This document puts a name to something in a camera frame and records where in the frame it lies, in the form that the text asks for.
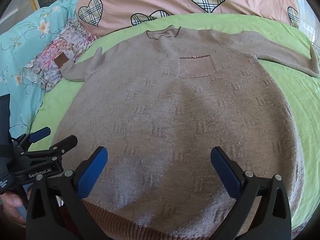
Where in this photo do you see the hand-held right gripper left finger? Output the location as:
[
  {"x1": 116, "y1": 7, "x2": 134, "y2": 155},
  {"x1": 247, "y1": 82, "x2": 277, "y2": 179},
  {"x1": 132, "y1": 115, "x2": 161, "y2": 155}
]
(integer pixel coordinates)
[{"x1": 26, "y1": 146, "x2": 108, "y2": 240}]

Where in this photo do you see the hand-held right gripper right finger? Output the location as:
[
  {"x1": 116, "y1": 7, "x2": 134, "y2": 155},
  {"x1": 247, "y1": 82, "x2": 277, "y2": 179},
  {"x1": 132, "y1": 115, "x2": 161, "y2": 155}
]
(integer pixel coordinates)
[{"x1": 210, "y1": 147, "x2": 292, "y2": 240}]

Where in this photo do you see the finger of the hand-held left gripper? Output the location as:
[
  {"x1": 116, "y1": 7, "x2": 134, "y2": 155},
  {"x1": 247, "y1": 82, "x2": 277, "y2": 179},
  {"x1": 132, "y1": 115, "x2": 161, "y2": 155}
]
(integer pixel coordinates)
[
  {"x1": 11, "y1": 127, "x2": 52, "y2": 153},
  {"x1": 20, "y1": 135, "x2": 78, "y2": 167}
]

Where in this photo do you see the beige knit sweater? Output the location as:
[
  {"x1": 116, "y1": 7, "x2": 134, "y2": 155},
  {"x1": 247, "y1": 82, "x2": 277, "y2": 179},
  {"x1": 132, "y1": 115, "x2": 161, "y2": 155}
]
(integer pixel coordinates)
[{"x1": 51, "y1": 25, "x2": 320, "y2": 240}]

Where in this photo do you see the person's left hand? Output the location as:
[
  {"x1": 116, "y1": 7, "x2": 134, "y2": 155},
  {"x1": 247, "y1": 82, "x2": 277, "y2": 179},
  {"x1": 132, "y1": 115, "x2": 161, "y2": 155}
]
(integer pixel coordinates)
[{"x1": 0, "y1": 191, "x2": 27, "y2": 227}]

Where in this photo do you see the purple floral ruffled pillow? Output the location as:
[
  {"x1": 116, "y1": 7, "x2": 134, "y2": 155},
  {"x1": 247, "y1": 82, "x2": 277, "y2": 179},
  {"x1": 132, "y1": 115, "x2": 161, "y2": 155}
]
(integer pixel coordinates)
[{"x1": 24, "y1": 17, "x2": 97, "y2": 92}]

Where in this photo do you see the turquoise floral bedding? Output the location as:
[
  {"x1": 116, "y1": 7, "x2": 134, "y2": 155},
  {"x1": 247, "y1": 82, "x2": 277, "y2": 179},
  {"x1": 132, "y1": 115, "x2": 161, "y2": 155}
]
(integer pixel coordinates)
[{"x1": 0, "y1": 0, "x2": 84, "y2": 138}]

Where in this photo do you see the green bedsheet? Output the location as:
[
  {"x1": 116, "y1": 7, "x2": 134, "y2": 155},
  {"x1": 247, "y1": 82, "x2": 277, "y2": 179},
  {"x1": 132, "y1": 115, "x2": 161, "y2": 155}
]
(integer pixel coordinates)
[{"x1": 29, "y1": 14, "x2": 320, "y2": 235}]

